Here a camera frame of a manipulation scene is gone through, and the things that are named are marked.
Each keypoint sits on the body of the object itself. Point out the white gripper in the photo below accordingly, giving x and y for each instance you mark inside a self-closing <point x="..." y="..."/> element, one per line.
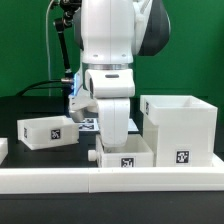
<point x="113" y="120"/>

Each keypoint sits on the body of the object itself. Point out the white drawer box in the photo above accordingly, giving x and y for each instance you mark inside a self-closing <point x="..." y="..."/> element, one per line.
<point x="48" y="132"/>
<point x="135" y="153"/>

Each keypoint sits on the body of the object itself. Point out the white drawer cabinet frame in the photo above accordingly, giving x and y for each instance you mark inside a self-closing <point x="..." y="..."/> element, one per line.
<point x="179" y="129"/>

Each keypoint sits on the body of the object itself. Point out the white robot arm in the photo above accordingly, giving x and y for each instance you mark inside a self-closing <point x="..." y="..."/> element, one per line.
<point x="111" y="33"/>

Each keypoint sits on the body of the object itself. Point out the fiducial marker sheet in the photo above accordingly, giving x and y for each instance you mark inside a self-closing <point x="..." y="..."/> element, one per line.
<point x="92" y="125"/>

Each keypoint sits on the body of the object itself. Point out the white left fence block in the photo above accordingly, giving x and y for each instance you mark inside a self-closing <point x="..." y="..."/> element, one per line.
<point x="3" y="149"/>

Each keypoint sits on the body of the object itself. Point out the white front fence rail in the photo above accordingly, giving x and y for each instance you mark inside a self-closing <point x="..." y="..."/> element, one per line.
<point x="97" y="180"/>

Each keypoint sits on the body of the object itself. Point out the white fence rail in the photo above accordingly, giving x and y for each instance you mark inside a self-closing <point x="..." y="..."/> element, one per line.
<point x="217" y="162"/>
<point x="97" y="180"/>

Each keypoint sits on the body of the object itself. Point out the white right fence rail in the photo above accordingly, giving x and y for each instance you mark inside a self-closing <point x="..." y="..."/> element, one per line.
<point x="217" y="162"/>

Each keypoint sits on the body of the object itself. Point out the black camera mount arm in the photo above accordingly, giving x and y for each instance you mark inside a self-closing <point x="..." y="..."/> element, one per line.
<point x="70" y="8"/>

